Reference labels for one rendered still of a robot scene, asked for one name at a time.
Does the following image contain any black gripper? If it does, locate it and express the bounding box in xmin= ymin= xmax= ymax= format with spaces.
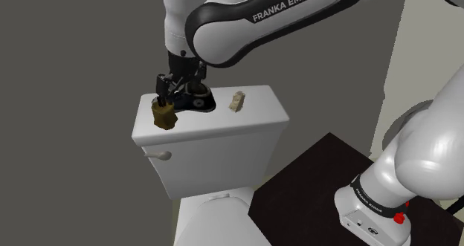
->
xmin=155 ymin=51 xmax=208 ymax=107

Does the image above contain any beige figure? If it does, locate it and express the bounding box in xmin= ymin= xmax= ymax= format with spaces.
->
xmin=228 ymin=91 xmax=246 ymax=113

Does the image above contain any brown figure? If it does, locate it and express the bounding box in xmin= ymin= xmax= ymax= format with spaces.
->
xmin=151 ymin=97 xmax=179 ymax=131

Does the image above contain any dark blue round object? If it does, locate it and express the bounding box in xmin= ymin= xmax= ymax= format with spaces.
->
xmin=172 ymin=82 xmax=217 ymax=113

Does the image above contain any white toilet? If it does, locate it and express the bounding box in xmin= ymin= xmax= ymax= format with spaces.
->
xmin=131 ymin=85 xmax=290 ymax=246

